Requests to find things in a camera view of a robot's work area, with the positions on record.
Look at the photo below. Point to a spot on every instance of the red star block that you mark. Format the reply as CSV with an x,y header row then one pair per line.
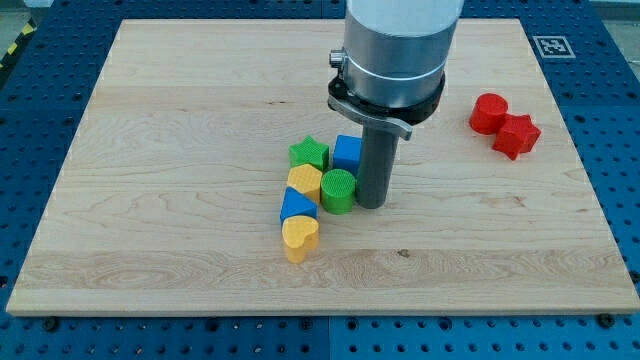
x,y
517,135

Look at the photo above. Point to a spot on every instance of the green cylinder block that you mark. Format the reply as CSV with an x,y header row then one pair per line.
x,y
338,191

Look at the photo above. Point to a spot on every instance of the green star block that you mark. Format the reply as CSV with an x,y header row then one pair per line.
x,y
309,151

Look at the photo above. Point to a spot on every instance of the yellow heart block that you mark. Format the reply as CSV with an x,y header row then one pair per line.
x,y
300,235

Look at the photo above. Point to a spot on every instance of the blue cube block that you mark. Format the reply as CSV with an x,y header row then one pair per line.
x,y
346,155

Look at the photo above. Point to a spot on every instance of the black silver tool flange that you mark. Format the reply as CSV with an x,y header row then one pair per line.
x,y
396,121

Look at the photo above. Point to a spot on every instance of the light wooden board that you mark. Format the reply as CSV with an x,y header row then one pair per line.
x,y
169,197

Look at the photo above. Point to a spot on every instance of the red cylinder block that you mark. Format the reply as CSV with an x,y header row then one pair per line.
x,y
488,113

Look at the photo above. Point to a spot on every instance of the yellow hexagon block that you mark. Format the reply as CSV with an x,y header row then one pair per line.
x,y
306,179

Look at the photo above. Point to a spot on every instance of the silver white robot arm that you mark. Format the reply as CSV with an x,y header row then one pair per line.
x,y
390,77

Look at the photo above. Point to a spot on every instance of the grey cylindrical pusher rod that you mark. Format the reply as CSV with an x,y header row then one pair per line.
x,y
377,157

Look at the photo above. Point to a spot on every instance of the white fiducial marker tag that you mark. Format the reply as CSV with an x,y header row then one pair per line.
x,y
553,47

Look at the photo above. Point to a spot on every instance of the blue triangle block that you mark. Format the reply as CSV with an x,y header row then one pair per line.
x,y
295,204

